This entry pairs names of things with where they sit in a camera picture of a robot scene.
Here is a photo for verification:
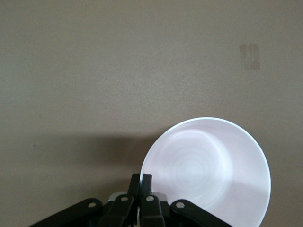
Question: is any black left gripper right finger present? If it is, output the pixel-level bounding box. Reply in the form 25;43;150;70
139;174;235;227

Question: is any brown table cover sheet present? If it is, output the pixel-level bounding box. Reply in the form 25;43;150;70
0;0;303;227

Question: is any pale pink plastic bowl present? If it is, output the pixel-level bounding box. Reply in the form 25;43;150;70
140;117;273;227

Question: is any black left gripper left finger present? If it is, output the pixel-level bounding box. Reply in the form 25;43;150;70
28;174;142;227

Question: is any small translucent tape patch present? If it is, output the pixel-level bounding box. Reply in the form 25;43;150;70
240;44;261;70

